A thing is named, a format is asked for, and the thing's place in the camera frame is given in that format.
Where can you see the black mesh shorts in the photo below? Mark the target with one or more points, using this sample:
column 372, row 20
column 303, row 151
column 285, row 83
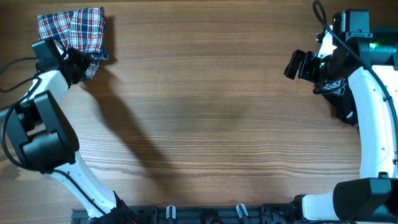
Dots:
column 380, row 49

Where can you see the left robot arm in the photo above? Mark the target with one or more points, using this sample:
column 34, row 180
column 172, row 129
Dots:
column 36, row 135

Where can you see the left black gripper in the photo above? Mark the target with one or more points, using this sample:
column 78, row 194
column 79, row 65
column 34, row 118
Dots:
column 84, row 58

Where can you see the plaid sleeveless shirt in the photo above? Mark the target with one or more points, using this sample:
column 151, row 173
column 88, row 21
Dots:
column 82, row 29

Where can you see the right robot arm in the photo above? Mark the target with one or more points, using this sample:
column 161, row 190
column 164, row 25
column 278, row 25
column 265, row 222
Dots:
column 356, row 71

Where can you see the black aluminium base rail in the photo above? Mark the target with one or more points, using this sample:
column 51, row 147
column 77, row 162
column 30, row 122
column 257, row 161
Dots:
column 264, row 214

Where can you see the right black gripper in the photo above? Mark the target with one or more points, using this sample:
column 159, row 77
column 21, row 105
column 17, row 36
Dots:
column 307, row 58

